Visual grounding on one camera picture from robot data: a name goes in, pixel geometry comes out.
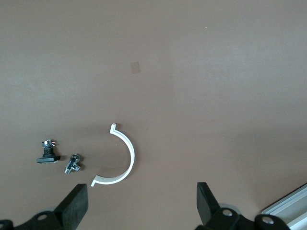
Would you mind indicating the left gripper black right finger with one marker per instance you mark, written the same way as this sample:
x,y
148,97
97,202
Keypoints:
x,y
204,203

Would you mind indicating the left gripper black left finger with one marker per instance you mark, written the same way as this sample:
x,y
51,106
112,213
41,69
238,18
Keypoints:
x,y
74,206

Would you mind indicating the small metal pipe fitting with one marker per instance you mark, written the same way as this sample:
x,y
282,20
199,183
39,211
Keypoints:
x,y
72,164

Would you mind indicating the brown tape patch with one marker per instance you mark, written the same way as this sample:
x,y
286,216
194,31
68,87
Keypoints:
x,y
135,67

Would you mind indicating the black push button switch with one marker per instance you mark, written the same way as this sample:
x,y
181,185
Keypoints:
x,y
48,158

